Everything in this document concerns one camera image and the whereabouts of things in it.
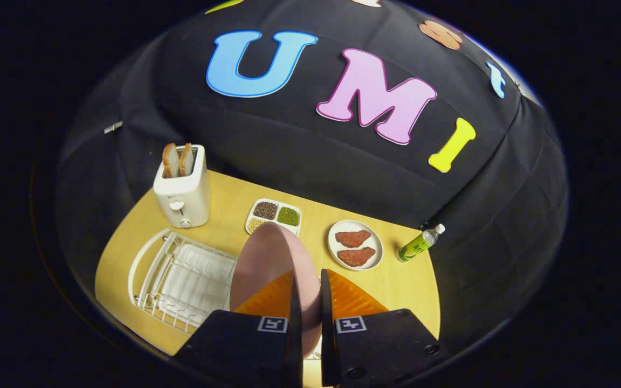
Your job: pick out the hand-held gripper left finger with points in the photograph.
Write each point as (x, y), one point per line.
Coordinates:
(295, 350)

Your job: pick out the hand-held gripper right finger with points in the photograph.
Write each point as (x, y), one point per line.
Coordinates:
(328, 345)

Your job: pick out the pink plate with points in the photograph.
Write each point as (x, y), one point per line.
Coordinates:
(273, 258)

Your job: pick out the white round plate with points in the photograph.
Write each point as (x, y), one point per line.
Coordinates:
(376, 242)

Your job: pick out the white divided dish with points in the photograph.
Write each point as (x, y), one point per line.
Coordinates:
(290, 230)

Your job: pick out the brown meat piece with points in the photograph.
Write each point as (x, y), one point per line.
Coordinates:
(352, 238)
(356, 257)

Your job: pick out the green label drink bottle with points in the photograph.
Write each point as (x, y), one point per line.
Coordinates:
(415, 248)

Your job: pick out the pale yellow beans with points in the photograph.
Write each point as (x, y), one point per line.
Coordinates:
(255, 224)

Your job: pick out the green beans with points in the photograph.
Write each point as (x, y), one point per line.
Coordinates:
(288, 216)

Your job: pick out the dark brown beans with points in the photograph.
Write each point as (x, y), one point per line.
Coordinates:
(266, 210)

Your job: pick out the white toaster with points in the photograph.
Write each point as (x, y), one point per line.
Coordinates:
(186, 194)

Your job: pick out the black backdrop cloth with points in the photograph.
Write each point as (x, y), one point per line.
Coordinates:
(299, 145)

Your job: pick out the toast slice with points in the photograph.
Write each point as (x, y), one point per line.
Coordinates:
(170, 160)
(185, 159)

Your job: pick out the small white clip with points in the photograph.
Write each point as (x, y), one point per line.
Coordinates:
(113, 127)

